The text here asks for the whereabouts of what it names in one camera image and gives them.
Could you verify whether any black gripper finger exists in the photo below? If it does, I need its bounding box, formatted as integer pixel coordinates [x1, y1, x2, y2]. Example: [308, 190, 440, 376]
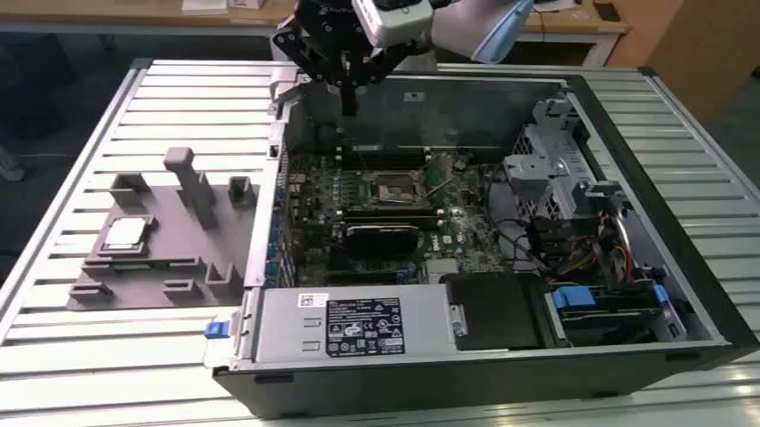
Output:
[351, 39, 419, 117]
[272, 27, 353, 117]

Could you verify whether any silver CPU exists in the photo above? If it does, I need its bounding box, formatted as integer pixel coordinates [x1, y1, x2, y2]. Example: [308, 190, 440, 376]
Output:
[103, 216, 149, 248]

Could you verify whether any CPU socket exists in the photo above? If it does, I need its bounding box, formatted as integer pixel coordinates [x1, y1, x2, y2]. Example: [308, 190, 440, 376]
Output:
[367, 170, 435, 211]

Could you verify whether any wooden desk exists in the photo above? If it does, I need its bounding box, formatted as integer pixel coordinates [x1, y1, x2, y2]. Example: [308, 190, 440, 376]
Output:
[0, 0, 632, 68]

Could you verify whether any silver metal drive cage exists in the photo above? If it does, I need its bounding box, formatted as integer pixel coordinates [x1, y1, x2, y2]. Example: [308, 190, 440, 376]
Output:
[502, 98, 606, 223]

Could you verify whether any black graphics card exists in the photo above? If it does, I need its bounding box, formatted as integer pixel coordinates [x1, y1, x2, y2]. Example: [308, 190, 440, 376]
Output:
[344, 223, 423, 260]

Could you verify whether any green motherboard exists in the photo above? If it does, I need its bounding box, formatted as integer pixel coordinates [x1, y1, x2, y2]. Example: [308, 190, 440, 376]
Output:
[284, 149, 528, 289]

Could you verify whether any silver chipset heatsink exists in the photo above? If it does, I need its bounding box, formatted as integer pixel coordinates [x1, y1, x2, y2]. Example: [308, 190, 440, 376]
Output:
[424, 260, 467, 280]

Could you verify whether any black expansion slot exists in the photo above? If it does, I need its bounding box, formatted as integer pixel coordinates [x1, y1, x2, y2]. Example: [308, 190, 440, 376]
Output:
[328, 270, 401, 286]

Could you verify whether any grey parts rack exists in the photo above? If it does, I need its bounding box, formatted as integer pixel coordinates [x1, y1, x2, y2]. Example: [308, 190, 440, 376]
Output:
[65, 146, 262, 311]

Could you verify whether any wooden cabinet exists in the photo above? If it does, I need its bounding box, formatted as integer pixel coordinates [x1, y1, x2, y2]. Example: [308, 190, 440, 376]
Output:
[606, 0, 760, 128]

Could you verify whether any grey furniture foot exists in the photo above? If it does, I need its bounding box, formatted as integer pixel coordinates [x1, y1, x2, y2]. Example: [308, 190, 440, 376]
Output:
[0, 144, 27, 182]

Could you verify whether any blue disk carrier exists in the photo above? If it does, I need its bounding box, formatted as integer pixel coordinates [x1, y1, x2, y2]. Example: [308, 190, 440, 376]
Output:
[550, 286, 664, 347]

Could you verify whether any silver power supply unit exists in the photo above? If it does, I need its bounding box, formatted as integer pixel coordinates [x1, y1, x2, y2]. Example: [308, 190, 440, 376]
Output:
[230, 284, 460, 371]

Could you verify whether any blue plastic clip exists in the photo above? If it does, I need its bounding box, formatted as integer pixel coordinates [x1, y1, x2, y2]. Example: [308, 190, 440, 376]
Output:
[651, 284, 672, 315]

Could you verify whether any black PC case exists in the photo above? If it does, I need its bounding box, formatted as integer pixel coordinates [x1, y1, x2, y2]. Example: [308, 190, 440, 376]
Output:
[201, 66, 760, 422]

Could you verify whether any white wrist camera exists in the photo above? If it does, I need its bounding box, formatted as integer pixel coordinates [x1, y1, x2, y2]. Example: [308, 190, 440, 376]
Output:
[353, 0, 439, 48]

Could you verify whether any black cable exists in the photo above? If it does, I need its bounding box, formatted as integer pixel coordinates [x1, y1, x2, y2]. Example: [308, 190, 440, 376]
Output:
[484, 164, 548, 272]

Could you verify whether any orange wire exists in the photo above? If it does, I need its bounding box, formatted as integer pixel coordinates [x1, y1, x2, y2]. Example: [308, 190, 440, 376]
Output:
[611, 239, 635, 288]

